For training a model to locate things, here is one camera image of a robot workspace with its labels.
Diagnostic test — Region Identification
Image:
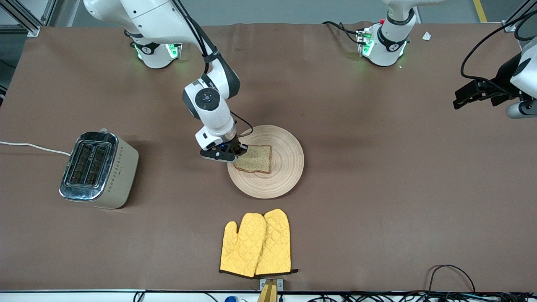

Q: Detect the aluminium frame profile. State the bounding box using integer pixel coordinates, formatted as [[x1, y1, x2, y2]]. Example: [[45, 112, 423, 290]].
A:
[[0, 0, 65, 37]]

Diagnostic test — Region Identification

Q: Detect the white toaster power cable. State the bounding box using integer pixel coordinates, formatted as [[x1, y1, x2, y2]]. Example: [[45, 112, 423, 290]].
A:
[[0, 141, 71, 156]]

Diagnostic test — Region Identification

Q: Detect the cream and chrome toaster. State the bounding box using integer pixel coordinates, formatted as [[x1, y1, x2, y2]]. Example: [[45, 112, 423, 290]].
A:
[[59, 128, 140, 209]]

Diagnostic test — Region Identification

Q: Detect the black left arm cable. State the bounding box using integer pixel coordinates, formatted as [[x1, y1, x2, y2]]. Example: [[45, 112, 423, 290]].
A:
[[461, 0, 537, 91]]

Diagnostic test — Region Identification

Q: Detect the brown table cover mat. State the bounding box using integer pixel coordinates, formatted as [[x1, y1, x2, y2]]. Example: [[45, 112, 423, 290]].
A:
[[0, 22, 537, 293]]

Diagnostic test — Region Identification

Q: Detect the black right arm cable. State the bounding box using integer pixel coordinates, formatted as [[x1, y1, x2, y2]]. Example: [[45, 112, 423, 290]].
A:
[[170, 0, 254, 141]]

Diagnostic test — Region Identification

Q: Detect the black cable bundle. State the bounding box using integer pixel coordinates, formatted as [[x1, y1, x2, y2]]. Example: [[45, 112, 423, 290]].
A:
[[306, 292, 537, 302]]

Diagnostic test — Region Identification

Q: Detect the brown bread slice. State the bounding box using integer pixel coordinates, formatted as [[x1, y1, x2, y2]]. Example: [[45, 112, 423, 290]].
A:
[[234, 144, 272, 174]]

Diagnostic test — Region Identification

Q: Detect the black left base cable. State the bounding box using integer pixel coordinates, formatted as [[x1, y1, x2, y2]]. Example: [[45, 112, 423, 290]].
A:
[[322, 21, 362, 44]]

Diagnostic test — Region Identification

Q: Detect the black looped cable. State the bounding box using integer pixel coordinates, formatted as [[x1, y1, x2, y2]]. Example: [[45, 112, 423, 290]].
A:
[[427, 264, 477, 294]]

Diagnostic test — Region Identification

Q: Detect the round wooden plate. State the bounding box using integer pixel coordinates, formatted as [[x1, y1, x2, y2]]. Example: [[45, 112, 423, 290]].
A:
[[227, 125, 305, 199]]

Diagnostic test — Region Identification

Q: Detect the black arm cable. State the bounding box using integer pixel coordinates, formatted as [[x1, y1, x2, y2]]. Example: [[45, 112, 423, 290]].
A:
[[170, 0, 254, 141], [461, 0, 537, 91]]

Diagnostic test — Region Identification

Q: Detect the yellow quilted oven mitt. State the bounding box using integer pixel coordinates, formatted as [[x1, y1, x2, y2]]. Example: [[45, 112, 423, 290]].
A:
[[219, 213, 267, 279], [255, 208, 298, 276]]

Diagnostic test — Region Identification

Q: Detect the metal mounting plate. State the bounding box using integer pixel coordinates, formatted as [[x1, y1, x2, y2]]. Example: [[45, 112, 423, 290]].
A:
[[259, 278, 284, 292]]

